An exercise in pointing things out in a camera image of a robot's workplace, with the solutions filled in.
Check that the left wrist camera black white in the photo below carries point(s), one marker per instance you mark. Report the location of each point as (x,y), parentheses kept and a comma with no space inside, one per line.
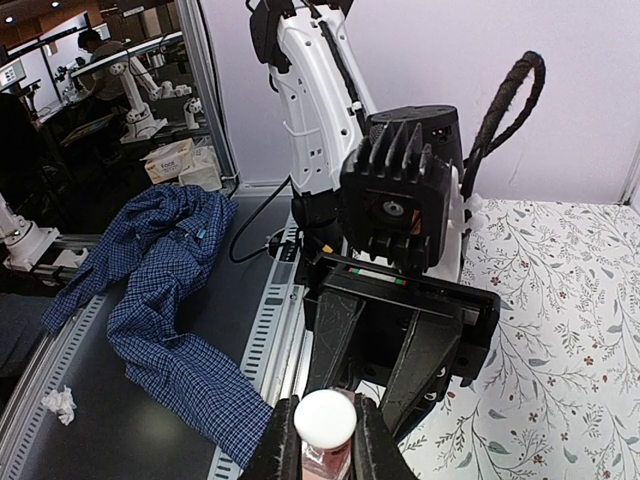
(400,202)

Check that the background seated person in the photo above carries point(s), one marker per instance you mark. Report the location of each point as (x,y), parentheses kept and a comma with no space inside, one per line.
(105,86)

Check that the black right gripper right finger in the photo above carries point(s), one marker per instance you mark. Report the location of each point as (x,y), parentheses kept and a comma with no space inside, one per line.
(375,455)

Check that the tissue box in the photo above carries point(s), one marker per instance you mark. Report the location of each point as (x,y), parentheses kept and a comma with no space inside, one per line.
(201,169)
(167,162)

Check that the front aluminium rail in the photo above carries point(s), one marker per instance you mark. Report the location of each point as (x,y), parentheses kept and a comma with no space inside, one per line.
(251,312)

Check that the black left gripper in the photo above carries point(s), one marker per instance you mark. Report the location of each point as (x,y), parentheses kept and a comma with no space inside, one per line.
(409,334)

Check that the floral patterned table mat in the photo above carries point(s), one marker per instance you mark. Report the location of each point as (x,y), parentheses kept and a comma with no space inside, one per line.
(558,396)

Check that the right aluminium frame post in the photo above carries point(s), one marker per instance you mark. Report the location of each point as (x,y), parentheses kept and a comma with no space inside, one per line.
(631,183)

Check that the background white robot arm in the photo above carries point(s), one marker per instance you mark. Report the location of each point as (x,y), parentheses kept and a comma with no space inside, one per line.
(140,121)

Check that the crumpled white tissue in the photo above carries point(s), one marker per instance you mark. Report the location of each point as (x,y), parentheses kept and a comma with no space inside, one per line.
(61,403)

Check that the blue checked sleeve forearm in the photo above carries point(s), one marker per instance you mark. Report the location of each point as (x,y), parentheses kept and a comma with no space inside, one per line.
(164,243)

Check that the pink nail polish bottle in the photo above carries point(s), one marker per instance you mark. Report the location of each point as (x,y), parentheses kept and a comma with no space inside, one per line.
(326,458)

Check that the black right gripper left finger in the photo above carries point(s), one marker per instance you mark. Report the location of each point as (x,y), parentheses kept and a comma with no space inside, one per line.
(278,457)

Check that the white nail polish brush cap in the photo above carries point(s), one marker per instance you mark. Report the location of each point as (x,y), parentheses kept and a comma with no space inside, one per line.
(325,419)

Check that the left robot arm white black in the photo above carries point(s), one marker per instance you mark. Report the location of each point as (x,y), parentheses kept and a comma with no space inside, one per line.
(328,111)

